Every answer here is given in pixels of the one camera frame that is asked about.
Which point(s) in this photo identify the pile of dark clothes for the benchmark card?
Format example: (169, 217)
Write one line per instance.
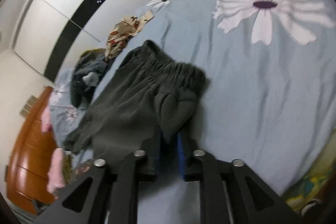
(87, 73)

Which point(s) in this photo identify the pink fluffy blanket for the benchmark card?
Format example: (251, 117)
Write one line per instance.
(55, 174)

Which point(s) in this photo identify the beige patterned garment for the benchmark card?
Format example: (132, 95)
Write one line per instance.
(123, 31)

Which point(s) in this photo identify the dark grey sweatpants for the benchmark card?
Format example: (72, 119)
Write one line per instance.
(149, 92)

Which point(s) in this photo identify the wall picture frames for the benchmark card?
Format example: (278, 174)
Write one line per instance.
(25, 111)

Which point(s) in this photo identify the blue floral duvet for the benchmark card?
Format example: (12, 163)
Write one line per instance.
(271, 96)

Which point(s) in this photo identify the pink fluffy pillow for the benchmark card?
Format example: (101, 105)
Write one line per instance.
(46, 125)

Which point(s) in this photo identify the white black wardrobe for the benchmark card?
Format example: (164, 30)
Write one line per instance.
(53, 33)

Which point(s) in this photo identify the olive knitted garment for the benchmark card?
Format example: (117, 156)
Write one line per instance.
(67, 168)

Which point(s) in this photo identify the wooden headboard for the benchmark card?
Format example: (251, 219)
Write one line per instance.
(26, 174)

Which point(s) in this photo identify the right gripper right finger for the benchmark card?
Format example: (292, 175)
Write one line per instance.
(230, 192)

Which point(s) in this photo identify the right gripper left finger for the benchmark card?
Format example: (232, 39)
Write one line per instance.
(105, 194)

